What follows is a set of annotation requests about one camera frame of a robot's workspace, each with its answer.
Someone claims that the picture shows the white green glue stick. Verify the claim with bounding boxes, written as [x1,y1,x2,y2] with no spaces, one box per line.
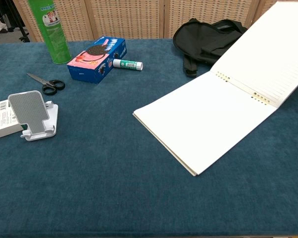
[112,59,144,71]

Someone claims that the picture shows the blue table mat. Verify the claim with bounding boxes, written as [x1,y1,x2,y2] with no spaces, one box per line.
[0,38,298,238]

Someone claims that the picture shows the blue pink cookie box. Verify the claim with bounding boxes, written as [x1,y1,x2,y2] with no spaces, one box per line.
[66,36,127,85]

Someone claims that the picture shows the black backpack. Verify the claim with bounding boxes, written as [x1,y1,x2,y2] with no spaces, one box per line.
[172,17,248,77]

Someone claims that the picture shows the wooden wicker folding screen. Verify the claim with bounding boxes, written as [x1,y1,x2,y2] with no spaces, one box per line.
[12,0,283,43]

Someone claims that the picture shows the white grey phone stand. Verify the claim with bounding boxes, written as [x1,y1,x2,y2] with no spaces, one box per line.
[7,90,59,142]

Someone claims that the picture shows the green chip can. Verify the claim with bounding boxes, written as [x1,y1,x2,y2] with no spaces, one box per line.
[27,0,73,64]

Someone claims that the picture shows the white flat carton box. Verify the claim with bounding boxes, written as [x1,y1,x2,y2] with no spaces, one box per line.
[0,100,25,141]

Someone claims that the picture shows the black tripod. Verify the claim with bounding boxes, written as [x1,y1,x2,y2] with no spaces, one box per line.
[5,0,30,42]

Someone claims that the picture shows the black handled scissors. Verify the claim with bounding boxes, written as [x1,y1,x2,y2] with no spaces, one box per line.
[26,72,66,96]

